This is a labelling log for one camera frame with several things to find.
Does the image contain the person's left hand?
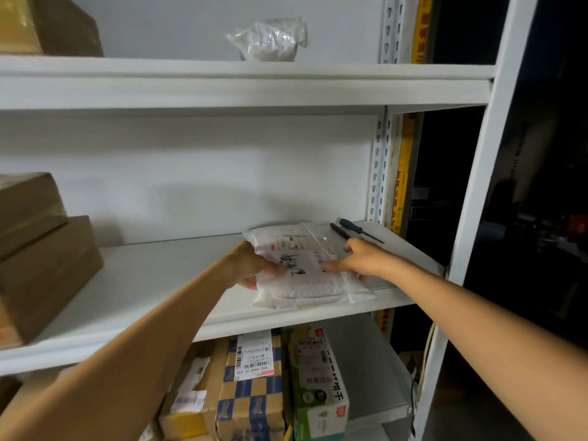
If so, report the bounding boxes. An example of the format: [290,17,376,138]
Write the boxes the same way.
[224,240,286,291]

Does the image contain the person's right hand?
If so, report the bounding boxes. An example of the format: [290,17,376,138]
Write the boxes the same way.
[320,237,397,277]

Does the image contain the white bubble mailer parcel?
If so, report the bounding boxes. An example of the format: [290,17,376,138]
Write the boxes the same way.
[242,221,378,310]

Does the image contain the person's right forearm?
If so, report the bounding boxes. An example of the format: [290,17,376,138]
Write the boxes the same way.
[385,263,588,441]

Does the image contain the person's left forearm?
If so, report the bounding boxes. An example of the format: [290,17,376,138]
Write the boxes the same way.
[0,253,236,441]

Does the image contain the yellow warning tape strip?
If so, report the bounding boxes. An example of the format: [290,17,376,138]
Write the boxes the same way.
[377,0,435,338]

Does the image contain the white metal shelving rack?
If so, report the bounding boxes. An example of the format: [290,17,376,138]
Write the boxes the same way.
[0,0,539,441]

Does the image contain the green and white carton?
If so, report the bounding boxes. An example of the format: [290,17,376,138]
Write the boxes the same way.
[283,327,351,441]

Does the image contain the blue checkered cardboard box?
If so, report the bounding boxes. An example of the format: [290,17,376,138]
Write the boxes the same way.
[215,330,286,441]

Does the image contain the brown box with white label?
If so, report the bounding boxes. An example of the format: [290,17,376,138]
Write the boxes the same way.
[157,337,230,441]

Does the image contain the clear plastic bag parcel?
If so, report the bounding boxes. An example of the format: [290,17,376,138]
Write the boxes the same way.
[225,16,309,63]

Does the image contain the brown cardboard box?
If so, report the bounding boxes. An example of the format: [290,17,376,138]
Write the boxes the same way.
[0,215,105,350]
[0,172,70,261]
[0,0,105,58]

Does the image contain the blue handled screwdriver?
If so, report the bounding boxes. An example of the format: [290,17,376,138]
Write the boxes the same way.
[339,218,385,245]

